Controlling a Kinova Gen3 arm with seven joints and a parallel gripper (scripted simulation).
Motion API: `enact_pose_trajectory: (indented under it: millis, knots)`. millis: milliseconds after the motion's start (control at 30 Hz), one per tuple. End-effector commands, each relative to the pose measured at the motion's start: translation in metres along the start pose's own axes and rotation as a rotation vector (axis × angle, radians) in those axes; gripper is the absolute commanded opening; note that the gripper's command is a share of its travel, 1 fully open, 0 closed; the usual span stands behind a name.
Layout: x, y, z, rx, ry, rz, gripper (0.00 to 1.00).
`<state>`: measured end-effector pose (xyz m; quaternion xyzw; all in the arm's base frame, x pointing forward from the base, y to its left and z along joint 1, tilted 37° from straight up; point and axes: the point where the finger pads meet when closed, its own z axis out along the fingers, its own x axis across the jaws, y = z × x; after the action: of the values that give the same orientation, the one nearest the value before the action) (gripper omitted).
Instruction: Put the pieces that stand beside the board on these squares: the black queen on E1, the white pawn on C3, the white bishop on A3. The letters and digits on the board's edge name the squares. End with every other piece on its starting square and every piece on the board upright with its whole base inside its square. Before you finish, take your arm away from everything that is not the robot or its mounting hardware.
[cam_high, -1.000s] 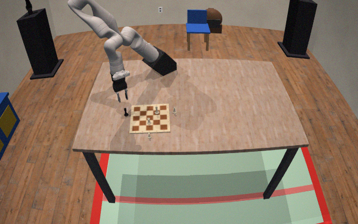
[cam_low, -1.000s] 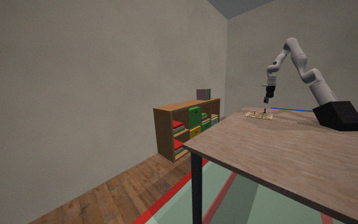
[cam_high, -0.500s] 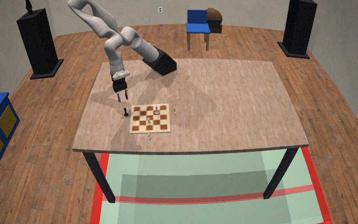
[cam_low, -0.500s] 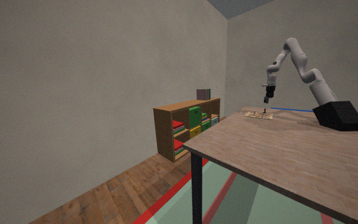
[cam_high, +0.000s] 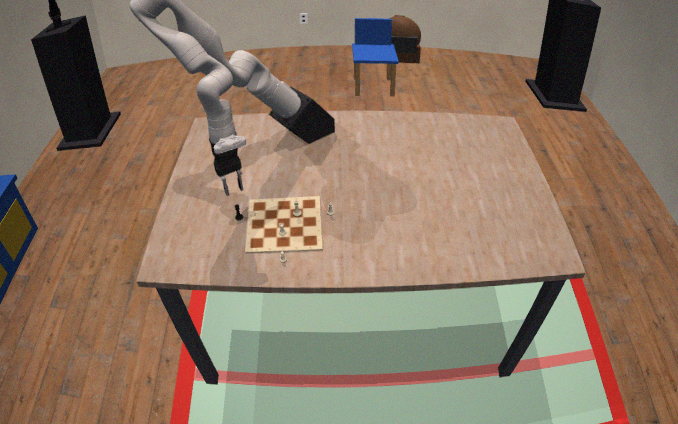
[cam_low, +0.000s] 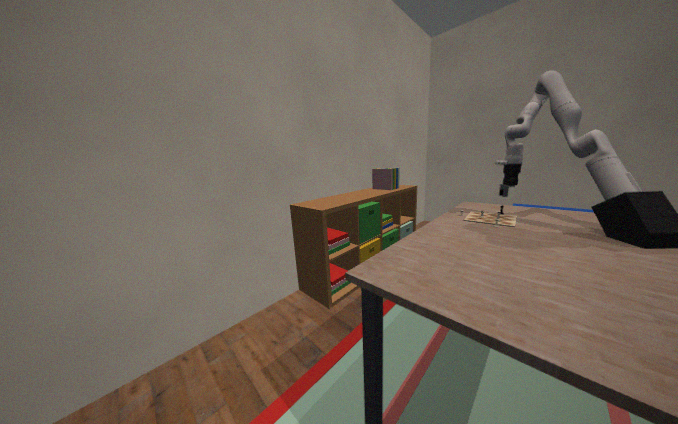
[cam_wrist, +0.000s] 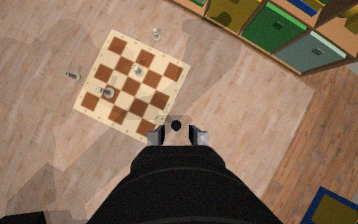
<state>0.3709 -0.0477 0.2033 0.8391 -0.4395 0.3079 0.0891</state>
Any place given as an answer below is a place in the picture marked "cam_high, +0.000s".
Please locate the wooden chessboard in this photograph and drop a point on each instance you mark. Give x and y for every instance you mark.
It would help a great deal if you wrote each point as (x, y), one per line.
(303, 233)

